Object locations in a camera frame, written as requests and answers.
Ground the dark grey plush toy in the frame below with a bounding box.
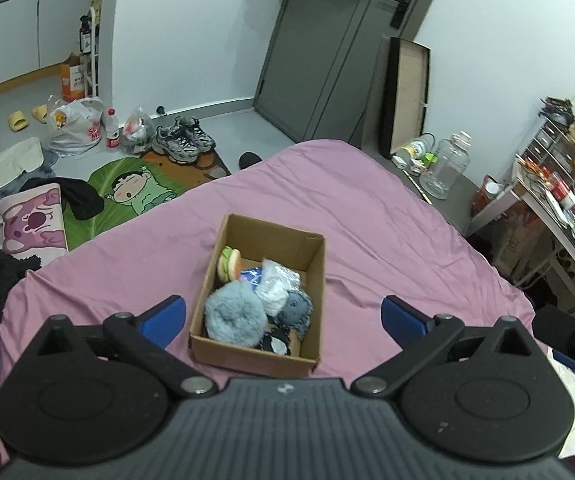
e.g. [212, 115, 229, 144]
[280, 289, 314, 338]

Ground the red label water bottle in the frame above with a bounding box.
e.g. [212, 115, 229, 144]
[104, 108, 121, 150]

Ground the black framed board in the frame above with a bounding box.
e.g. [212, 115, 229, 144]
[378, 36, 431, 160]

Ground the white cabinet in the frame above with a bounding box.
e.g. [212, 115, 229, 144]
[0, 0, 106, 91]

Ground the spray bottle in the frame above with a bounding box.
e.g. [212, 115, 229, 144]
[78, 14, 93, 55]

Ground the white red printed plastic bag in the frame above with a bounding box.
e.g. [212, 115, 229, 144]
[46, 97, 106, 157]

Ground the cardboard box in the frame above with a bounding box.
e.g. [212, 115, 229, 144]
[189, 213, 326, 377]

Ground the orange paper bag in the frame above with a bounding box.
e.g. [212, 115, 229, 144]
[60, 52, 93, 103]

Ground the black door lock handle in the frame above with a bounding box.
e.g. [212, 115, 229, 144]
[378, 0, 417, 29]

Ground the black white plush toy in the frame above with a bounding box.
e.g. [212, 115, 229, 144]
[258, 321, 302, 357]

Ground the pink bedsheet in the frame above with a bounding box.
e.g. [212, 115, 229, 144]
[0, 139, 538, 466]

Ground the grey drawer unit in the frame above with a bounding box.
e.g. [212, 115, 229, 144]
[515, 120, 575, 176]

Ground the grey side table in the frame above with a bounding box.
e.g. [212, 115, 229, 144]
[367, 150, 483, 236]

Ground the clear plastic bag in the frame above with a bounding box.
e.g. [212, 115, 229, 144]
[120, 107, 157, 155]

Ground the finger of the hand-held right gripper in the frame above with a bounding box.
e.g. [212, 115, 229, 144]
[532, 305, 575, 381]

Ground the light blue fluffy plush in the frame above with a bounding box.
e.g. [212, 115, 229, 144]
[204, 280, 268, 347]

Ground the clear plastic jug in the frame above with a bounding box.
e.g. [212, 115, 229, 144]
[425, 131, 471, 200]

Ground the pink cartoon pillow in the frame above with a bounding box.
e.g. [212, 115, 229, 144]
[0, 183, 70, 267]

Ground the burger plush toy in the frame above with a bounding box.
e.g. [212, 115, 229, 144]
[216, 246, 242, 285]

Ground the red can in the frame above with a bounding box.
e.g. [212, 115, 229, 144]
[550, 175, 573, 206]

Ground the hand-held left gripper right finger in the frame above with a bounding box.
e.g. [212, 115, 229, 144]
[351, 295, 535, 397]

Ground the green cartoon rug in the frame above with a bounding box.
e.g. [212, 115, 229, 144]
[62, 156, 188, 251]

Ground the clear plastic item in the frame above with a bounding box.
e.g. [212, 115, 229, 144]
[256, 258, 301, 317]

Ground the white cloth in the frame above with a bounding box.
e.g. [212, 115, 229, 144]
[0, 136, 43, 196]

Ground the grey sneaker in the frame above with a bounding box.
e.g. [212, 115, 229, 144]
[175, 116, 217, 152]
[152, 125, 201, 163]

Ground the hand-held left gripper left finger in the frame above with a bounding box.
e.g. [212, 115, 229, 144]
[32, 295, 218, 397]

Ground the grey door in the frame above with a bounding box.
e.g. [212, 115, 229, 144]
[254, 0, 451, 143]

